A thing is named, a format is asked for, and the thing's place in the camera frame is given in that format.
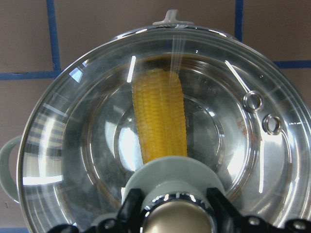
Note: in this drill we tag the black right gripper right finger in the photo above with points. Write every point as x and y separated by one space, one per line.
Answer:
228 218

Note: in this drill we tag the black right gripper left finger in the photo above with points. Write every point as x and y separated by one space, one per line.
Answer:
129 214

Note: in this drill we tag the yellow corn cob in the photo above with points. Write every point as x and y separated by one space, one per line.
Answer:
160 116

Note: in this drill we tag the glass pot lid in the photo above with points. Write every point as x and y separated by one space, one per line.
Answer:
155 126

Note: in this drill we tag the pale green cooking pot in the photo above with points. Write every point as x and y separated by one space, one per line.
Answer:
8 167

